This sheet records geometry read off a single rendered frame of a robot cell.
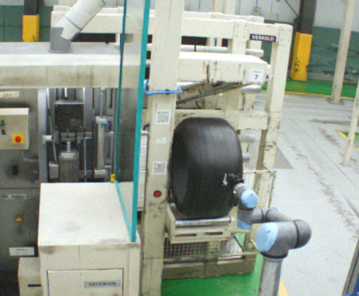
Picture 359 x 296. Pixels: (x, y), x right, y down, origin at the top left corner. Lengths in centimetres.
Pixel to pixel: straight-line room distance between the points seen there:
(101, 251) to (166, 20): 120
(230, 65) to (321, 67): 988
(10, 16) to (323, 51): 796
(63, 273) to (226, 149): 114
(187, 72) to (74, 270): 139
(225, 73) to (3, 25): 960
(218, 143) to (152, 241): 73
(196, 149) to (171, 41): 58
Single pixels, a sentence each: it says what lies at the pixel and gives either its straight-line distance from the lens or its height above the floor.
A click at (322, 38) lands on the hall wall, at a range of 1252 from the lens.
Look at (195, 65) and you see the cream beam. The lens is 276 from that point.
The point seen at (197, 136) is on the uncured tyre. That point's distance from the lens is 254.
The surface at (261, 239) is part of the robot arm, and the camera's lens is 190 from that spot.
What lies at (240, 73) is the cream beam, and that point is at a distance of 286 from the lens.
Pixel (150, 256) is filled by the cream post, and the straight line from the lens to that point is 290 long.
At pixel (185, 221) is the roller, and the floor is 91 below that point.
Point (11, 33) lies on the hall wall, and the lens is 1195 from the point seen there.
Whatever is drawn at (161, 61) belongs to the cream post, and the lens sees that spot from 244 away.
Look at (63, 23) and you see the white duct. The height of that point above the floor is 196.
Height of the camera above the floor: 225
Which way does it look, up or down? 21 degrees down
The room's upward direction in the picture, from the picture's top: 5 degrees clockwise
